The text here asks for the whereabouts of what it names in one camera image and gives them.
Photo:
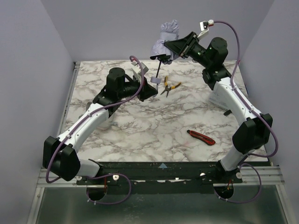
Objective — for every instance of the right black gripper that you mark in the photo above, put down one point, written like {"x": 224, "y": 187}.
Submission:
{"x": 189, "y": 46}

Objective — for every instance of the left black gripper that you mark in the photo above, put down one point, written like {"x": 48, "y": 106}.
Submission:
{"x": 140, "y": 88}

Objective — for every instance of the pink zippered umbrella case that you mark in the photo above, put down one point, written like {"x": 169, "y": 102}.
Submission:
{"x": 105, "y": 123}

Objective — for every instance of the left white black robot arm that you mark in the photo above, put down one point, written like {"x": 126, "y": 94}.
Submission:
{"x": 60, "y": 153}

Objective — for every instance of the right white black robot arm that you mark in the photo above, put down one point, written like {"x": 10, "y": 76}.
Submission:
{"x": 253, "y": 129}

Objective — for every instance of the yellow black pliers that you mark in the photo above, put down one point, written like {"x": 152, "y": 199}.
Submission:
{"x": 168, "y": 88}

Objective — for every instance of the red black utility knife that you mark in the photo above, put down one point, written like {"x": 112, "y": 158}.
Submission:
{"x": 209, "y": 141}

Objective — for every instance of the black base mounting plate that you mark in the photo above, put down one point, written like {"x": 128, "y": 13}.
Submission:
{"x": 159, "y": 178}

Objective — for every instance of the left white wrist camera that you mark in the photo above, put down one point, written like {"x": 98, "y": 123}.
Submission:
{"x": 137, "y": 71}

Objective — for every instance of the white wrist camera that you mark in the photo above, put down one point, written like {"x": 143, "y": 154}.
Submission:
{"x": 137, "y": 71}
{"x": 204, "y": 27}

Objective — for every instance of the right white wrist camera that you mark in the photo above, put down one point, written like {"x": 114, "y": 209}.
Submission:
{"x": 204, "y": 27}

